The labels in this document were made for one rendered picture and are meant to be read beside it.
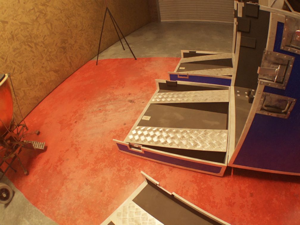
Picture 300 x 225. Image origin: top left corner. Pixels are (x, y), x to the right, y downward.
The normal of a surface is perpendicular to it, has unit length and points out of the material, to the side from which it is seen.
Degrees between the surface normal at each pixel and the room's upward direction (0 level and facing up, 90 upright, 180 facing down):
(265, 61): 90
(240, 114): 0
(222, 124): 2
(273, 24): 90
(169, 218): 1
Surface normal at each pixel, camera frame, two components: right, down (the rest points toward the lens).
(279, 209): -0.14, -0.75
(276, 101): -0.38, 0.65
